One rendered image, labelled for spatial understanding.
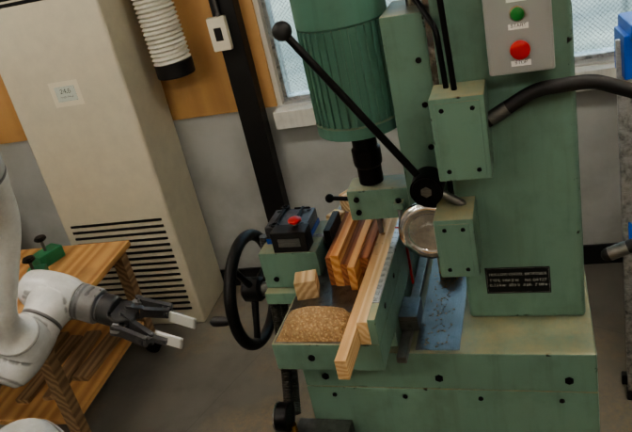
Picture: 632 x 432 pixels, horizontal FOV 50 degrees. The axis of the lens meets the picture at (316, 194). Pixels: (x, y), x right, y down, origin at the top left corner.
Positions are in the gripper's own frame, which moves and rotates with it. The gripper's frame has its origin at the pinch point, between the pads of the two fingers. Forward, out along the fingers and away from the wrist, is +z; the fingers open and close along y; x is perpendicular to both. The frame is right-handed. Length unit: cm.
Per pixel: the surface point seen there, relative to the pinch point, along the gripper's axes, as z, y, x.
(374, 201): 39, 7, -44
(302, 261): 27.0, 1.9, -28.1
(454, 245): 56, -10, -49
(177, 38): -57, 119, -27
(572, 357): 82, -11, -33
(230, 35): -39, 128, -30
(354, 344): 43, -24, -33
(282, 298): 24.3, -0.2, -18.3
